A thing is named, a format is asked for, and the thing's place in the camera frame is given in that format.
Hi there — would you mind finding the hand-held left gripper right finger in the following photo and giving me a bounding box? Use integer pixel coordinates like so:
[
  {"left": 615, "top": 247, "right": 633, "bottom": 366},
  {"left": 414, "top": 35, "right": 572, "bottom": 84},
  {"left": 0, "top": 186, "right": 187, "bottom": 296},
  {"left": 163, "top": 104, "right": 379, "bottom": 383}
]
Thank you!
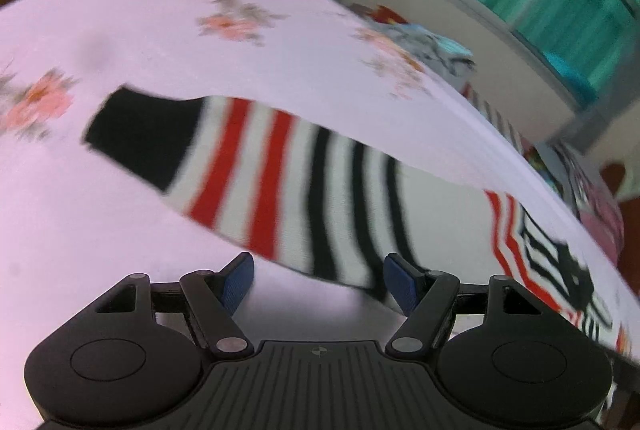
[{"left": 382, "top": 253, "right": 544, "bottom": 359}]

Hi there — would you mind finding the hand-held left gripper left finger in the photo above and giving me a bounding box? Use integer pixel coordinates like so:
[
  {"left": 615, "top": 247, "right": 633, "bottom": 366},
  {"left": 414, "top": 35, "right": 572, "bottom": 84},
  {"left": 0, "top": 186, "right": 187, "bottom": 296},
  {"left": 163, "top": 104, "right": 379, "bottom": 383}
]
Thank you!
[{"left": 93, "top": 252, "right": 256, "bottom": 359}]

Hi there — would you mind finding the striped knit sweater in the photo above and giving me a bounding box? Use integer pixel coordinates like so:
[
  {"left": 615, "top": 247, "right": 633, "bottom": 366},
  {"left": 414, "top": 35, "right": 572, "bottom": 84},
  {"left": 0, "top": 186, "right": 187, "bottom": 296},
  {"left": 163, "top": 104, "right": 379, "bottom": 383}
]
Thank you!
[{"left": 82, "top": 83, "right": 636, "bottom": 358}]

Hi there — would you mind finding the pile of grey clothes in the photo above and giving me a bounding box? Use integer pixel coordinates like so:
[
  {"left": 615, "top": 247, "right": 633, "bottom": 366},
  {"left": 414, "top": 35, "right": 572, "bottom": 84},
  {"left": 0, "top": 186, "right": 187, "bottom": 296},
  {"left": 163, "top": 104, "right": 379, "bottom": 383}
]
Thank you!
[{"left": 352, "top": 3, "right": 477, "bottom": 87}]

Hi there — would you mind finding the grey striped cloth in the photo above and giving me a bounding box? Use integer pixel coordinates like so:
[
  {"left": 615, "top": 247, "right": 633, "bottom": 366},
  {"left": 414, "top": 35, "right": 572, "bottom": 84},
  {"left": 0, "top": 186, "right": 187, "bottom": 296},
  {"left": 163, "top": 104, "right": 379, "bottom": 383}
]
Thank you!
[{"left": 465, "top": 85, "right": 528, "bottom": 153}]

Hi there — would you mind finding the stack of folded pink bedding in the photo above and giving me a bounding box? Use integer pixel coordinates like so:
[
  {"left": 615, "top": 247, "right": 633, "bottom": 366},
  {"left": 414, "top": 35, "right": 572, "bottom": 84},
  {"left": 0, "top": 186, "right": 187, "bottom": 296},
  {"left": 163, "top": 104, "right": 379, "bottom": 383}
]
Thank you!
[{"left": 547, "top": 143, "right": 627, "bottom": 263}]

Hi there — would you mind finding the pink floral bed sheet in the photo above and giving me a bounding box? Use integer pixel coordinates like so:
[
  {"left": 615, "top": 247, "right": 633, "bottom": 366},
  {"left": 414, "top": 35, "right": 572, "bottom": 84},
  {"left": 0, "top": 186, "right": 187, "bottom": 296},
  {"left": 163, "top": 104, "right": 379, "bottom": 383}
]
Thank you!
[{"left": 0, "top": 0, "right": 640, "bottom": 430}]

